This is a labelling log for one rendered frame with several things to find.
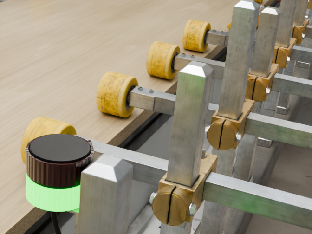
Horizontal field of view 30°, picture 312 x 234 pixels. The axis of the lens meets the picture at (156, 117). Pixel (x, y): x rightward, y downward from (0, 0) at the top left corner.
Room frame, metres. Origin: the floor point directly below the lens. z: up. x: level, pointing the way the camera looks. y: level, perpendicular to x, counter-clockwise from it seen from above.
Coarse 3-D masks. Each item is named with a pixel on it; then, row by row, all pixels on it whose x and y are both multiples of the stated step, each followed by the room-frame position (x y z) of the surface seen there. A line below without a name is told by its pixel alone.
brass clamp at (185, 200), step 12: (216, 156) 0.76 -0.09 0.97; (204, 168) 0.72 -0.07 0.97; (204, 180) 0.70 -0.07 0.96; (168, 192) 0.64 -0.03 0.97; (180, 192) 0.65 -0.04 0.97; (192, 192) 0.65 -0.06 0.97; (156, 204) 0.65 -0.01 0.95; (168, 204) 0.64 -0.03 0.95; (180, 204) 0.64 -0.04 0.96; (192, 204) 0.65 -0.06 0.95; (156, 216) 0.65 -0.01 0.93; (168, 216) 0.64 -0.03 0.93; (180, 216) 0.64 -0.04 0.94; (192, 216) 0.66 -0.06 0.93
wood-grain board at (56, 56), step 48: (48, 0) 1.89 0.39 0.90; (96, 0) 1.96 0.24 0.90; (144, 0) 2.04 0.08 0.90; (192, 0) 2.12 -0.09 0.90; (240, 0) 2.21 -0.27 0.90; (0, 48) 1.35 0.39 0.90; (48, 48) 1.39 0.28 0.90; (96, 48) 1.43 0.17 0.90; (144, 48) 1.47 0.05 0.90; (0, 96) 1.06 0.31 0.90; (48, 96) 1.08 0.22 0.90; (0, 144) 0.86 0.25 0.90; (0, 192) 0.71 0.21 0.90
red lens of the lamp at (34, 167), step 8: (40, 136) 0.48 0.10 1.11; (32, 160) 0.44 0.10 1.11; (40, 160) 0.44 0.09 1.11; (80, 160) 0.44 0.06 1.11; (88, 160) 0.45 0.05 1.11; (32, 168) 0.44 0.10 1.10; (40, 168) 0.43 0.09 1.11; (48, 168) 0.43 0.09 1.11; (56, 168) 0.43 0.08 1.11; (64, 168) 0.43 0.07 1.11; (72, 168) 0.44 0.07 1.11; (80, 168) 0.44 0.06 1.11; (32, 176) 0.44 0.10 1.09; (40, 176) 0.43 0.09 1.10; (48, 176) 0.43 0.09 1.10; (56, 176) 0.43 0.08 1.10; (64, 176) 0.43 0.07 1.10; (72, 176) 0.44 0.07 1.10; (80, 176) 0.44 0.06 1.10; (48, 184) 0.43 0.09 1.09; (56, 184) 0.43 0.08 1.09; (64, 184) 0.43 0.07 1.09; (72, 184) 0.44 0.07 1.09
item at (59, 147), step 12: (36, 144) 0.46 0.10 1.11; (48, 144) 0.46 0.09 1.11; (60, 144) 0.47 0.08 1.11; (72, 144) 0.47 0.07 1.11; (84, 144) 0.47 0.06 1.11; (36, 156) 0.44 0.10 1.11; (48, 156) 0.44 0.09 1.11; (60, 156) 0.44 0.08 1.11; (72, 156) 0.45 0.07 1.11; (84, 156) 0.45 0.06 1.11
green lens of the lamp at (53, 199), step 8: (32, 184) 0.44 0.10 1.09; (32, 192) 0.44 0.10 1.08; (40, 192) 0.43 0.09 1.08; (48, 192) 0.43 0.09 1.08; (56, 192) 0.43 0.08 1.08; (64, 192) 0.43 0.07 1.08; (72, 192) 0.44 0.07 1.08; (32, 200) 0.44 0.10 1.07; (40, 200) 0.43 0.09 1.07; (48, 200) 0.43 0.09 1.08; (56, 200) 0.43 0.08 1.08; (64, 200) 0.43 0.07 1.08; (72, 200) 0.44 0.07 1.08; (40, 208) 0.43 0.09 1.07; (48, 208) 0.43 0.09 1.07; (56, 208) 0.43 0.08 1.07; (64, 208) 0.43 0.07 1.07; (72, 208) 0.44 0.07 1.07
